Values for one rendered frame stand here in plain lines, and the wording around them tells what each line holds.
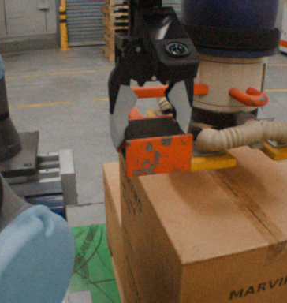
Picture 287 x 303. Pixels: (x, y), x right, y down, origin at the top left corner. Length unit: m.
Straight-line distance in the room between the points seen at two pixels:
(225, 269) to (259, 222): 0.14
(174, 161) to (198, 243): 0.26
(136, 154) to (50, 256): 0.23
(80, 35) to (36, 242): 9.79
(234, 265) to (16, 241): 0.54
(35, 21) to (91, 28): 1.57
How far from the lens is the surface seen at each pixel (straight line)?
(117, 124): 0.45
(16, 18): 10.06
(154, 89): 0.72
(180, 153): 0.45
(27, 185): 0.83
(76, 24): 9.93
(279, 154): 0.77
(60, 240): 0.23
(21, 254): 0.20
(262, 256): 0.71
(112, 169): 1.77
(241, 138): 0.66
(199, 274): 0.67
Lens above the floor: 1.38
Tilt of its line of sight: 26 degrees down
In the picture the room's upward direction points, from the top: straight up
